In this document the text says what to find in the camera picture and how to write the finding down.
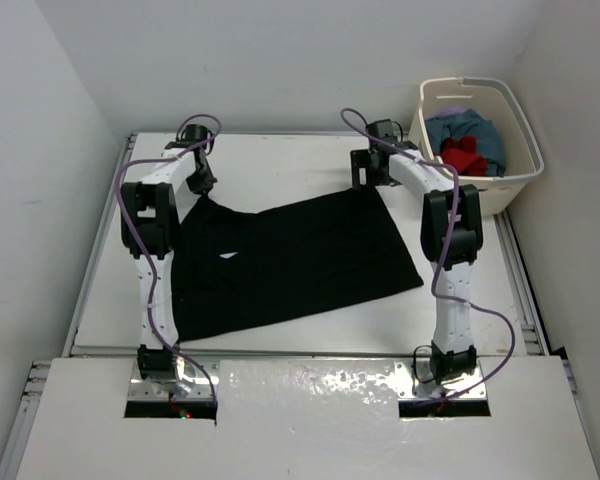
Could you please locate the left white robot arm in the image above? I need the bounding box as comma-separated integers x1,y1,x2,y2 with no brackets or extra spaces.
114,122,217,382

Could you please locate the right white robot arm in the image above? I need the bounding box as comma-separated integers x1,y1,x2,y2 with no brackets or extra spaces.
352,119,483,385

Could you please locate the blue shirt in basket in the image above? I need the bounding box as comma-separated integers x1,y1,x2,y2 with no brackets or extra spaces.
425,109,507,177

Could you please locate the red shirt in basket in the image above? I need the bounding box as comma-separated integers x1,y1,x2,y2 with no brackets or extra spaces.
440,136,488,177

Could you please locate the lilac cloth in basket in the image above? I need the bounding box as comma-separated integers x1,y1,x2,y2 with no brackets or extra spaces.
436,106,468,117

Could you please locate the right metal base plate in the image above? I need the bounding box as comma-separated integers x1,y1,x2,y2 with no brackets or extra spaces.
394,358,487,402

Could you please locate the black t shirt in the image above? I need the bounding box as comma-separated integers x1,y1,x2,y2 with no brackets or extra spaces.
171,187,423,341

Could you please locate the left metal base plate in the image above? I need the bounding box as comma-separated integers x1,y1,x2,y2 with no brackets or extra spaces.
127,366,219,402

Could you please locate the metal base plate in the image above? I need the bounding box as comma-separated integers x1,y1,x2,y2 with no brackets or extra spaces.
127,366,219,402
394,358,487,402

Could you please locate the cream laundry basket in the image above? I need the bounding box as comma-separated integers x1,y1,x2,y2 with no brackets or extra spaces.
409,77,544,216

